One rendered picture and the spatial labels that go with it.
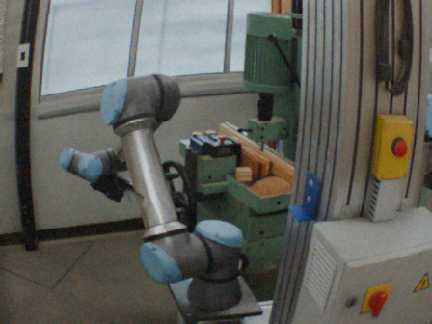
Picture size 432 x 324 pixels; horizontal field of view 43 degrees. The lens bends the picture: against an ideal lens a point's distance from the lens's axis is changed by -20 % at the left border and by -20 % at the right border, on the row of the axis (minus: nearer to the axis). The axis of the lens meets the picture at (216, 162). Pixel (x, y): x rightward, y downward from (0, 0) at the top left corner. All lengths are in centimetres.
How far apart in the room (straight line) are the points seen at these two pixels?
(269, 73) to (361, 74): 111
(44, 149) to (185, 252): 201
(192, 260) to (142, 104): 40
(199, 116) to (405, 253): 276
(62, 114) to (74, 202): 55
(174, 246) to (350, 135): 55
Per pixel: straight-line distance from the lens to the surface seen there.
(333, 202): 133
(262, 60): 234
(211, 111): 388
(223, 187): 241
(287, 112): 249
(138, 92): 166
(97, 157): 199
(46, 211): 366
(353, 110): 127
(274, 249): 245
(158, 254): 158
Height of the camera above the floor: 179
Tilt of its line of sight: 21 degrees down
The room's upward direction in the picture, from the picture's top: 4 degrees clockwise
